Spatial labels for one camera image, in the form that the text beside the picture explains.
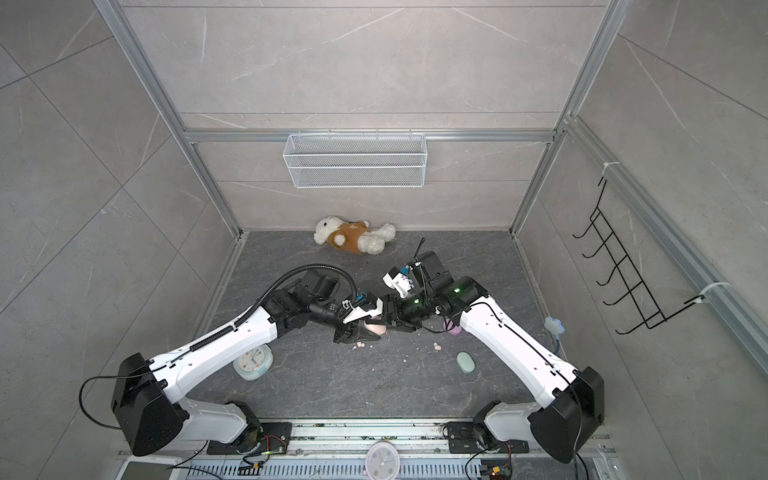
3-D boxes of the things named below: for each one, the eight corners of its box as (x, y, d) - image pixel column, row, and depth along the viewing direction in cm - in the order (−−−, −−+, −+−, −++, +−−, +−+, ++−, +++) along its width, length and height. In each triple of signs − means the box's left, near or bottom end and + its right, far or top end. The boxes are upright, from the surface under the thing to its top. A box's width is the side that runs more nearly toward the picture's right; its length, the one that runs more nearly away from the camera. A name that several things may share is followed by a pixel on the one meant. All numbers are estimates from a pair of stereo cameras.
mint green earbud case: (462, 376, 86) (464, 373, 84) (453, 356, 89) (454, 353, 87) (476, 370, 87) (478, 367, 85) (466, 351, 90) (468, 348, 88)
